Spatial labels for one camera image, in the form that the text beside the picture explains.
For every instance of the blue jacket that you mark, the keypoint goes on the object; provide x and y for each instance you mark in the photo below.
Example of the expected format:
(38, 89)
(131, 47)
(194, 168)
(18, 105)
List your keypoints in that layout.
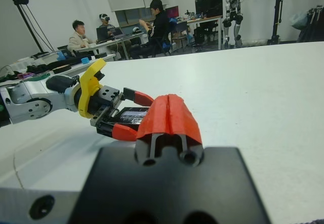
(174, 21)

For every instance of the dark laptop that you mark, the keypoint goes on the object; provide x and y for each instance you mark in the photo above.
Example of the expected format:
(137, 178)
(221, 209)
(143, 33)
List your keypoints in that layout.
(102, 33)

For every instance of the silver humanoid robot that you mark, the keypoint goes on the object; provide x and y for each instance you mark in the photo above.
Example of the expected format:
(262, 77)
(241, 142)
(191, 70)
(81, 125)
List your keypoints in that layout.
(231, 14)

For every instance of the pale blue bag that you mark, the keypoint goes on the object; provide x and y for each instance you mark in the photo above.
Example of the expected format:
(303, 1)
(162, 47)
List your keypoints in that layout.
(298, 20)

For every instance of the person wearing VR headset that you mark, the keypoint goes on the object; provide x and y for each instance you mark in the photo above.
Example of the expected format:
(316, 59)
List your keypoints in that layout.
(105, 26)

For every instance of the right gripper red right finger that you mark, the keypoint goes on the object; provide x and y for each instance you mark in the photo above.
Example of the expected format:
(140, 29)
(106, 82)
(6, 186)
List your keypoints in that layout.
(183, 119)

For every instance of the black office chair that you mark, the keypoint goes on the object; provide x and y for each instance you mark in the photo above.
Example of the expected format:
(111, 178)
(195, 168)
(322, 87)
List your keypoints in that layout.
(158, 44)

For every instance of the black monitor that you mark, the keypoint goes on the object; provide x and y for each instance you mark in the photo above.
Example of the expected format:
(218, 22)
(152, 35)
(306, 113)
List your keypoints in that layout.
(208, 4)

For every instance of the long white desk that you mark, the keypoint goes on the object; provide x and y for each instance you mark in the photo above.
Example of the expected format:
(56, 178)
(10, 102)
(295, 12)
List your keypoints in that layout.
(121, 40)

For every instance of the wood top desk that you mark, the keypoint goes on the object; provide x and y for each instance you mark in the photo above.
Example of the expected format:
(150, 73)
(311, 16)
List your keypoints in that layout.
(202, 19)

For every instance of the laptop with purple screen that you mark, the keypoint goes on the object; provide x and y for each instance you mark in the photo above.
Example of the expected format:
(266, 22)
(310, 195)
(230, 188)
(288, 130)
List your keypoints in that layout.
(117, 32)

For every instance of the purple item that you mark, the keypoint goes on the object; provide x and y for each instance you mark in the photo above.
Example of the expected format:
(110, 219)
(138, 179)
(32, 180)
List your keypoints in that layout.
(25, 76)

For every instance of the green item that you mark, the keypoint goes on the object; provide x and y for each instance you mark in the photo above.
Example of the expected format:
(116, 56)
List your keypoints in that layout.
(41, 76)

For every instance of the left gripper yellow mount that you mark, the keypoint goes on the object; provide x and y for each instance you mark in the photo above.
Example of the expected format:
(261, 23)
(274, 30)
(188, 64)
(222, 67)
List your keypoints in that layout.
(87, 92)

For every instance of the folded black frames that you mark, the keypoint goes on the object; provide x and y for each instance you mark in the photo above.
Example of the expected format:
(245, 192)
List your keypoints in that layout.
(314, 24)

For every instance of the black case under desk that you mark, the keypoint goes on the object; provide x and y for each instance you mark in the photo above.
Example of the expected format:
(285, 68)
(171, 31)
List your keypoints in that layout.
(201, 35)

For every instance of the white VR headset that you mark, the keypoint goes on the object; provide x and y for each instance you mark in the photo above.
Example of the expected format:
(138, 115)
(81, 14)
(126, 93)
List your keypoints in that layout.
(136, 29)

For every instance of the white cluttered table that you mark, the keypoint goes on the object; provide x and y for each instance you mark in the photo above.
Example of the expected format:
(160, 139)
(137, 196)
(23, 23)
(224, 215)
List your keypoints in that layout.
(96, 58)

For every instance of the monitor with red screen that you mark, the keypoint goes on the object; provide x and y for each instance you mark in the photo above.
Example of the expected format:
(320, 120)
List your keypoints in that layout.
(172, 11)

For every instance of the glossy black box lid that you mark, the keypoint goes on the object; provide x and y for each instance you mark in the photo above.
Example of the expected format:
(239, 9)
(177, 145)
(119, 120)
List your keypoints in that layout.
(131, 116)

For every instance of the person in beige jacket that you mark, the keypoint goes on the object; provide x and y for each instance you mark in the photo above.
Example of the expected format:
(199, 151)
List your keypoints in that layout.
(77, 42)

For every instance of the grey chair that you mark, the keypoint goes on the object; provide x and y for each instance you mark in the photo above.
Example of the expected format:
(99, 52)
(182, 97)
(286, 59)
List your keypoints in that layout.
(181, 29)

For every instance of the seated person black clothes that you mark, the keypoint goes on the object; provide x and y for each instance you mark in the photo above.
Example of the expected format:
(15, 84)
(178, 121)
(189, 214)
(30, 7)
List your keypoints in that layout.
(159, 24)

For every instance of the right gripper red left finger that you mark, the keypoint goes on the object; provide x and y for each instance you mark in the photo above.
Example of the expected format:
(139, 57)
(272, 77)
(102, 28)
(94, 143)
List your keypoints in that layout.
(157, 117)

